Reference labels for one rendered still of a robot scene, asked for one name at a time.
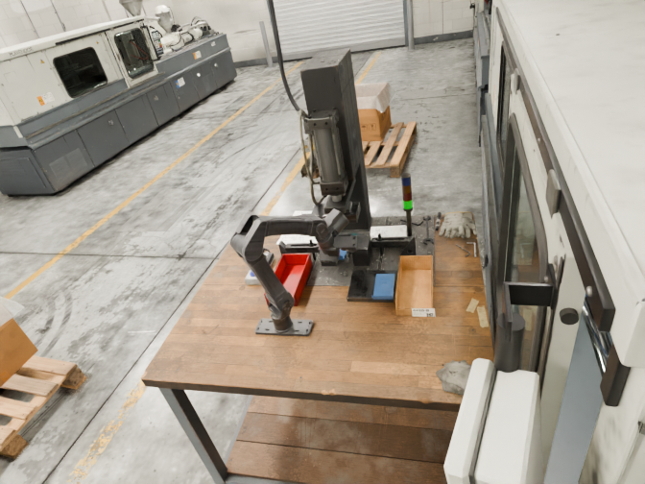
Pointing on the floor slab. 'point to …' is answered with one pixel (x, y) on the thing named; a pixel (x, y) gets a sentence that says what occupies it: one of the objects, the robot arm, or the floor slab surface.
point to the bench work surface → (326, 375)
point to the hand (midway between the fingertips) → (333, 256)
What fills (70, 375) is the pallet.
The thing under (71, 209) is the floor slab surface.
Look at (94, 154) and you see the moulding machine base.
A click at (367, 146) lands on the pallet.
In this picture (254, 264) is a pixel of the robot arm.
